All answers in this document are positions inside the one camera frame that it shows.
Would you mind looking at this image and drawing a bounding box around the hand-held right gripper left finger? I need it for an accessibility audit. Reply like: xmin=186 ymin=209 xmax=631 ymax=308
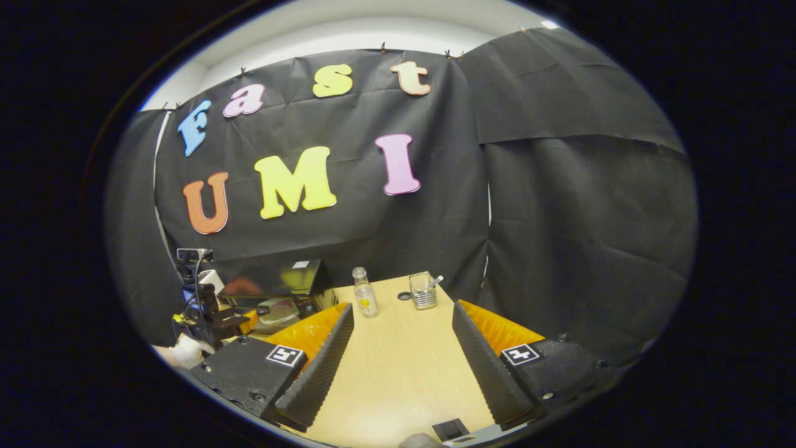
xmin=187 ymin=303 xmax=355 ymax=432

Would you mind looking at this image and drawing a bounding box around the clear plastic bottle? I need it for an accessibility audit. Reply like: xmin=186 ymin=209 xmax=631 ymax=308
xmin=352 ymin=267 xmax=379 ymax=319

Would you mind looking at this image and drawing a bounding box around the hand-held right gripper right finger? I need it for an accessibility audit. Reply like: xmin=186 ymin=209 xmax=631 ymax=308
xmin=451 ymin=300 xmax=626 ymax=430

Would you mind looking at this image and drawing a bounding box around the wire mesh pen holder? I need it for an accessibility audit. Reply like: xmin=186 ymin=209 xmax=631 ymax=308
xmin=409 ymin=271 xmax=438 ymax=310

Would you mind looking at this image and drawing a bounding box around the small black square block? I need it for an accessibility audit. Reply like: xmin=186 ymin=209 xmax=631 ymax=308
xmin=432 ymin=418 xmax=471 ymax=442

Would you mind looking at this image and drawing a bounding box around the black electric oven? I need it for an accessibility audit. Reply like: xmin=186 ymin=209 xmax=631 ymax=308
xmin=218 ymin=258 xmax=336 ymax=337

